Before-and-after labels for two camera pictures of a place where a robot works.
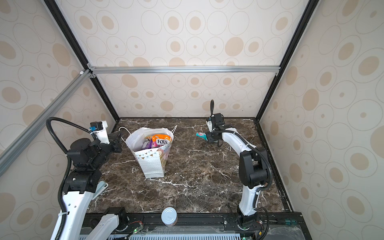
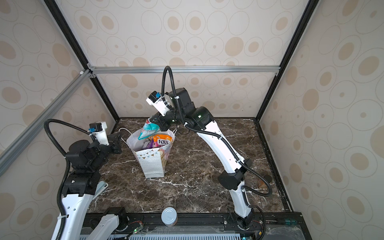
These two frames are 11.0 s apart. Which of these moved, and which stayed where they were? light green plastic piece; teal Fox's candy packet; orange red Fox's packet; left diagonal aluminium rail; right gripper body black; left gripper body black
Moved: teal Fox's candy packet; right gripper body black
Stayed: left gripper body black; orange red Fox's packet; light green plastic piece; left diagonal aluminium rail
